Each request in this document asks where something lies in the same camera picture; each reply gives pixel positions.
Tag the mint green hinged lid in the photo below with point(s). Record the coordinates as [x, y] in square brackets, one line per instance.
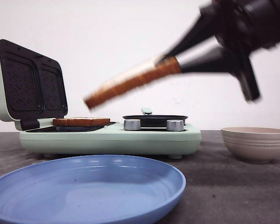
[31, 87]

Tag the silver right control knob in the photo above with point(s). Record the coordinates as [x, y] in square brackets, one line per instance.
[175, 125]

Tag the silver left control knob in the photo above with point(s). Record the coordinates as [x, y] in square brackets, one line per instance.
[132, 124]

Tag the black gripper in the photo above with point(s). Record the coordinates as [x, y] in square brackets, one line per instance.
[253, 24]

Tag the toast slice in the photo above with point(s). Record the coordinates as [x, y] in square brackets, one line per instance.
[147, 71]
[81, 121]

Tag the black frying pan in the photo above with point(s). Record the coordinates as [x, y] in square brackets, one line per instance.
[150, 120]

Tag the cream ribbed bowl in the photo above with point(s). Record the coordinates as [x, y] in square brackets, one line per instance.
[253, 144]

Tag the silver control knob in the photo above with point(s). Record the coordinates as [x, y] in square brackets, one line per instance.
[132, 124]
[175, 125]

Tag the mint green breakfast maker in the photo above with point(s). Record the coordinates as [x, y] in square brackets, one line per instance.
[112, 139]

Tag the blue plate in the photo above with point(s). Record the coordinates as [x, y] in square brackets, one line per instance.
[96, 189]

